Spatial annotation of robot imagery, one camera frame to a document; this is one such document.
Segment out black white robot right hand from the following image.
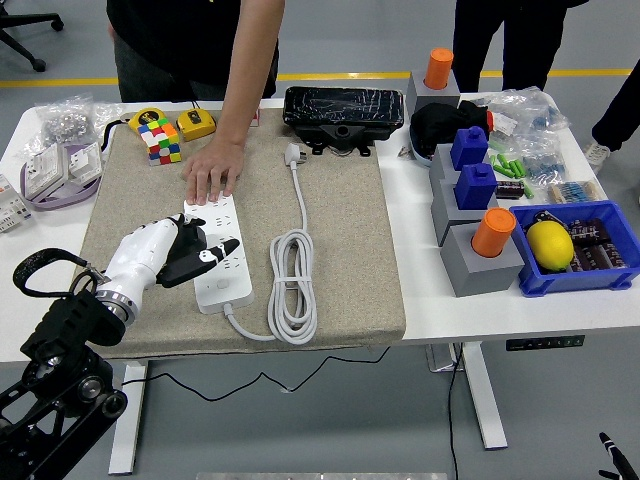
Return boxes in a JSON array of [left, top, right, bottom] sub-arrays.
[[597, 432, 636, 480]]

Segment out person's left hand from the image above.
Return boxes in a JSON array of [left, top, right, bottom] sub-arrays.
[[181, 137, 246, 206]]

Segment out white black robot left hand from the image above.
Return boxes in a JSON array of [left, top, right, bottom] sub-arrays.
[[102, 212, 241, 307]]

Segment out black power adapter plug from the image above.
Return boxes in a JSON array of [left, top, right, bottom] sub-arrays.
[[172, 222, 209, 254]]

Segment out white power strip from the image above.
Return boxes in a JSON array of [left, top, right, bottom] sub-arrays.
[[183, 195, 256, 315]]

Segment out square yellow tape measure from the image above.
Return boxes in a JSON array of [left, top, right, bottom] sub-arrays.
[[170, 97, 218, 143]]

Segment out round yellow tape measure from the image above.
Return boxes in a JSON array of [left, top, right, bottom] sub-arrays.
[[101, 106, 167, 153]]

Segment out purple tray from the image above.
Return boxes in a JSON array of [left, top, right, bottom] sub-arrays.
[[19, 143, 105, 211]]

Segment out white socket box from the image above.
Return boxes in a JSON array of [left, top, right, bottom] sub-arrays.
[[67, 142, 105, 183], [23, 144, 71, 200]]

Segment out empty clear plastic bag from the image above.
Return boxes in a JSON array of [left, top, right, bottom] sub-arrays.
[[92, 101, 127, 134]]

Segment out person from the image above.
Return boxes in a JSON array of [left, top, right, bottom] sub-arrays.
[[105, 0, 281, 104], [582, 72, 640, 176], [452, 0, 569, 94]]

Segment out black desk control panel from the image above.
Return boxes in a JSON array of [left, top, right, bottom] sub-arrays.
[[505, 334, 586, 353]]

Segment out grey-brown mat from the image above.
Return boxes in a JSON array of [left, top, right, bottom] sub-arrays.
[[77, 107, 407, 360]]

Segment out white circuit breaker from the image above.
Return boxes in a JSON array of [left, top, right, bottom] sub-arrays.
[[0, 173, 33, 235]]

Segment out black plastic-wrapped device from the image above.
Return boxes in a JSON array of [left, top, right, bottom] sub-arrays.
[[282, 85, 405, 157]]

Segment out white table leg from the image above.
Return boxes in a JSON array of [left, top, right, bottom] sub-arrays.
[[459, 342, 509, 451], [107, 360, 150, 476]]

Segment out clear bag metal screws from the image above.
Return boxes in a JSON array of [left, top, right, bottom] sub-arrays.
[[34, 93, 99, 146]]

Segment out blue plastic bin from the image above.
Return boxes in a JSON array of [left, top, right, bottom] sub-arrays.
[[508, 199, 640, 299]]

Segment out dark brown capacitor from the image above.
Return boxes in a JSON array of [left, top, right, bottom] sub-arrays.
[[494, 180, 526, 200], [569, 243, 604, 274], [568, 217, 612, 246], [599, 242, 630, 271]]

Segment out white bowl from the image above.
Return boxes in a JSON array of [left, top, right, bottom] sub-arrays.
[[408, 137, 435, 169]]

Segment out grey under-desk box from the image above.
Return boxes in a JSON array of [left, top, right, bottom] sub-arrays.
[[425, 343, 466, 374]]

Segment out black office chair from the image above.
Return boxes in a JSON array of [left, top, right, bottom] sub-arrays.
[[0, 0, 65, 73]]

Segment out black cloth bundle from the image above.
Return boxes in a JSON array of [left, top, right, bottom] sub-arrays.
[[409, 99, 494, 159]]

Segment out yellow lemon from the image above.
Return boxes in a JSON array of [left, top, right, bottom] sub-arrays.
[[526, 220, 575, 274]]

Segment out orange cylinder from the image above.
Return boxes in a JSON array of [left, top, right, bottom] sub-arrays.
[[423, 47, 455, 92], [471, 207, 517, 259]]

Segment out black metal clip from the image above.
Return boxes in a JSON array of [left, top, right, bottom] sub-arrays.
[[531, 209, 569, 231]]

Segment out blue block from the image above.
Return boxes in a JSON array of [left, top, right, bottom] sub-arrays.
[[449, 125, 489, 172], [453, 162, 499, 210]]

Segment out clear bag taped resistors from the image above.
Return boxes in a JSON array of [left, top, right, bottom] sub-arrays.
[[544, 178, 609, 205]]

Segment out clear bag blue components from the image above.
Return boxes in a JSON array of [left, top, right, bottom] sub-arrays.
[[517, 134, 571, 184], [479, 87, 571, 141]]

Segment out white power strip cable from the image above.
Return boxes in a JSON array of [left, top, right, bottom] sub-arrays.
[[223, 141, 320, 346]]

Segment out black adapter cord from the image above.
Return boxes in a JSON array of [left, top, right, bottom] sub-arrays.
[[121, 346, 392, 402]]

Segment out black hanging cable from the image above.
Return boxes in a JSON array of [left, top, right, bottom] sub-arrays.
[[447, 343, 466, 480]]

